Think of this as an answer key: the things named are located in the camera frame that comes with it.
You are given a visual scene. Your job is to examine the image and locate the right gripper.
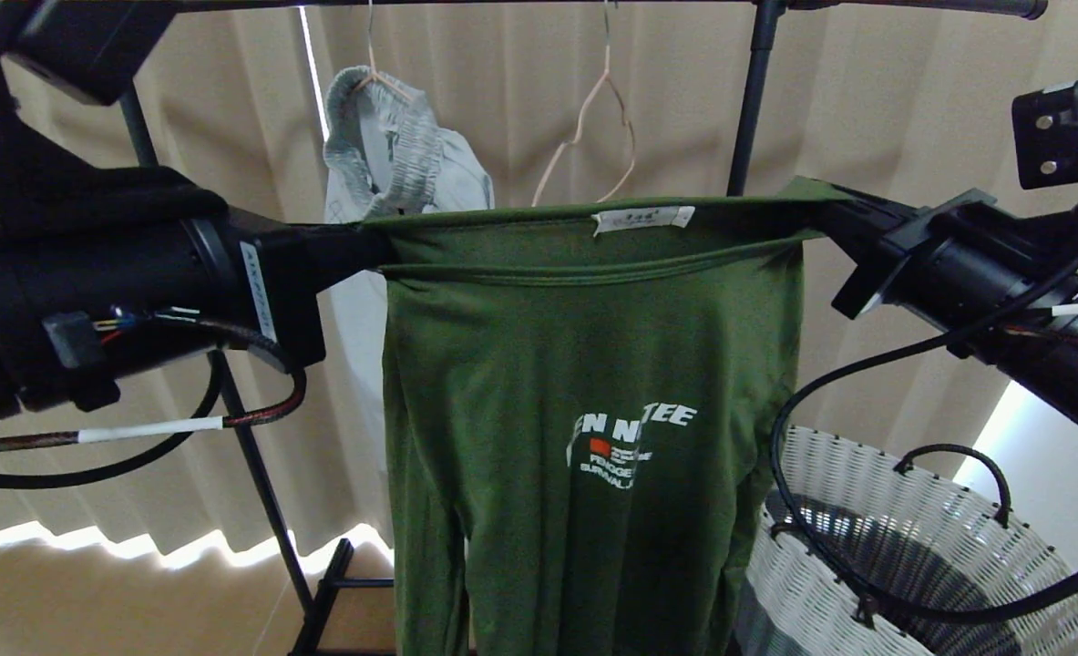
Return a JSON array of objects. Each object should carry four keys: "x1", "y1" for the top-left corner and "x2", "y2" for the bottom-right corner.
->
[{"x1": 830, "y1": 187, "x2": 1078, "y2": 449}]

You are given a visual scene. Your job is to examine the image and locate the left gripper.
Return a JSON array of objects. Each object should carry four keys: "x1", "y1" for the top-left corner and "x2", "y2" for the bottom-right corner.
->
[{"x1": 0, "y1": 211, "x2": 328, "y2": 440}]

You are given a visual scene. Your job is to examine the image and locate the pale grey shorts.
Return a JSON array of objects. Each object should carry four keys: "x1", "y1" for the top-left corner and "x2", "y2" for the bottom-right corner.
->
[{"x1": 323, "y1": 66, "x2": 496, "y2": 493}]

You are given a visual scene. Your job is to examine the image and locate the pink clothes hanger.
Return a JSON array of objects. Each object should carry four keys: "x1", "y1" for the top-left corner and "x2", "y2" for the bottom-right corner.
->
[
  {"x1": 531, "y1": 0, "x2": 638, "y2": 209},
  {"x1": 352, "y1": 0, "x2": 412, "y2": 104}
]

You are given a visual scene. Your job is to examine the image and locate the green garment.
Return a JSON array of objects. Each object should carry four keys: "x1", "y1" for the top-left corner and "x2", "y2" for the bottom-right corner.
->
[{"x1": 361, "y1": 178, "x2": 854, "y2": 656}]

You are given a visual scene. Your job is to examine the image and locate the white laundry basket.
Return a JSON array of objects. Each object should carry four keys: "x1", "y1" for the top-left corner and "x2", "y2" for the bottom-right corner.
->
[{"x1": 737, "y1": 425, "x2": 1078, "y2": 656}]

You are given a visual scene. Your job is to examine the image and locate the black clothes rack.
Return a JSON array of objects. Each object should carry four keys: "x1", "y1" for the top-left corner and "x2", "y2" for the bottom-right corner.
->
[{"x1": 0, "y1": 0, "x2": 1048, "y2": 656}]

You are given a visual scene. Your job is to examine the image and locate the black cable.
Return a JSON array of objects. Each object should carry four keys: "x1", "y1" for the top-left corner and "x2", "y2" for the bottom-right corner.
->
[
  {"x1": 0, "y1": 351, "x2": 226, "y2": 491},
  {"x1": 769, "y1": 214, "x2": 1078, "y2": 627}
]

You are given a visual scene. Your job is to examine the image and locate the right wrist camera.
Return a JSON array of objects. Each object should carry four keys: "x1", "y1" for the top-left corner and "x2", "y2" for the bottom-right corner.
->
[{"x1": 1011, "y1": 71, "x2": 1078, "y2": 233}]

